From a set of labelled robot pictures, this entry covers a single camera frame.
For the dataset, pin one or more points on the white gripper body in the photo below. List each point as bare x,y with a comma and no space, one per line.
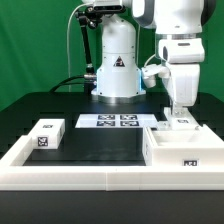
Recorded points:
182,84

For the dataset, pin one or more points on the white cabinet body box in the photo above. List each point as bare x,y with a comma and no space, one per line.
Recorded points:
200,147

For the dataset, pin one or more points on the white cabinet top block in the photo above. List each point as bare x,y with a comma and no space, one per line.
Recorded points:
47,133

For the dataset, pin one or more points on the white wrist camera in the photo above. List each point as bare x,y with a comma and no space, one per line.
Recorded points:
149,74

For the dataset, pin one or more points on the white marker base plate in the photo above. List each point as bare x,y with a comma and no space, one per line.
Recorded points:
116,121

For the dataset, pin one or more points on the white U-shaped fence frame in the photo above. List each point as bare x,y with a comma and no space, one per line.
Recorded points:
16,175

